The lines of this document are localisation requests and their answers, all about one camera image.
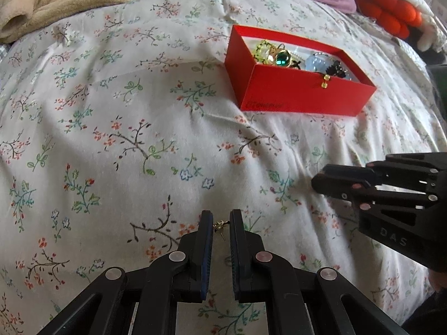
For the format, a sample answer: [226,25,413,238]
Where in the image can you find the floral bedsheet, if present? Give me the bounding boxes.
[0,0,445,335]

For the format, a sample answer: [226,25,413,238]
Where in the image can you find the white plush fabric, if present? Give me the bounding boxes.
[344,0,447,54]

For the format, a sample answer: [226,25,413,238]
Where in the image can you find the beige fleece blanket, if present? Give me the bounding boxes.
[0,0,153,44]

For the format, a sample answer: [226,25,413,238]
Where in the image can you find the green gem gold ring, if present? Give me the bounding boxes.
[272,49,301,70]

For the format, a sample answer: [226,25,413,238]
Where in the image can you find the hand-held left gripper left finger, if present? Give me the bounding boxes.
[37,210,214,335]

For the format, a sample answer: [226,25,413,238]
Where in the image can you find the orange plush toy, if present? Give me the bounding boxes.
[355,0,424,40]

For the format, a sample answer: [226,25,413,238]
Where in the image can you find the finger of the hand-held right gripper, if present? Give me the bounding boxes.
[321,163,379,183]
[312,174,374,206]

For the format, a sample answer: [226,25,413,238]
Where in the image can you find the small gold stud earring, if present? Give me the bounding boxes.
[214,219,231,242]

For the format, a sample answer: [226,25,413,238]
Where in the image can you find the green beaded bracelet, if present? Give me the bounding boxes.
[253,40,280,65]

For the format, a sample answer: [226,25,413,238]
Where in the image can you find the black bead gold earring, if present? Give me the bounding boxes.
[320,60,350,90]

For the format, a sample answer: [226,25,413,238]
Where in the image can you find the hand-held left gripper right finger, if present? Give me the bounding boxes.
[229,209,409,335]

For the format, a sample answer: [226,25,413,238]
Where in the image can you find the red jewelry box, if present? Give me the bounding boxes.
[224,25,378,117]

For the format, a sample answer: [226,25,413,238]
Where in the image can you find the pale blue bead bracelet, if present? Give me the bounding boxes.
[305,52,332,74]

